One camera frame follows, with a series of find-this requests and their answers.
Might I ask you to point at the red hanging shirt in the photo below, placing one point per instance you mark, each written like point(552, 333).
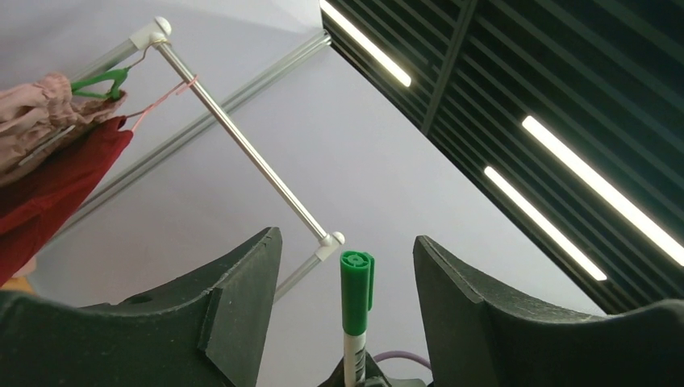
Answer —
point(34, 208)

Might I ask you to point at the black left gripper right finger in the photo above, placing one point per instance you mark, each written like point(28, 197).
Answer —
point(483, 332)

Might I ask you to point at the ceiling light strips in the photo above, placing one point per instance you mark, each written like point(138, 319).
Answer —
point(577, 104)

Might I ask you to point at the green marker pen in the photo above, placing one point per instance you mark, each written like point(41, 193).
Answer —
point(356, 290)

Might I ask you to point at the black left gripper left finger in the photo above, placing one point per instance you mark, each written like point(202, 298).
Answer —
point(205, 328)

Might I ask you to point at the pink hanging garment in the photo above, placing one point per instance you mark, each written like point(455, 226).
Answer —
point(40, 118)

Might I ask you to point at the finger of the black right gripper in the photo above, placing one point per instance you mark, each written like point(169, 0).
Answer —
point(374, 376)

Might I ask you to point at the pink clothes hanger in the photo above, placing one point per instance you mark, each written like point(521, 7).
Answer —
point(179, 88)

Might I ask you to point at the silver clothes rack pole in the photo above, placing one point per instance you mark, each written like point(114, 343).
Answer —
point(217, 113)

